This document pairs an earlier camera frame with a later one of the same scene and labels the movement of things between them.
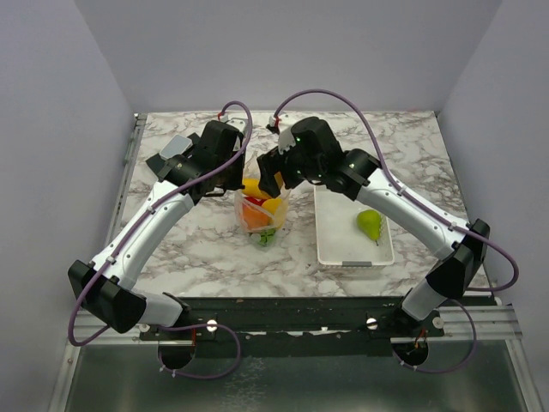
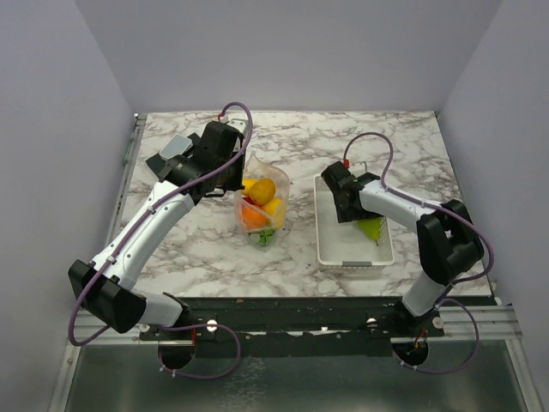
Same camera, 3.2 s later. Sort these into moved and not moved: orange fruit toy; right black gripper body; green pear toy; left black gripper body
Moved: right black gripper body
Not moved: left black gripper body; green pear toy; orange fruit toy
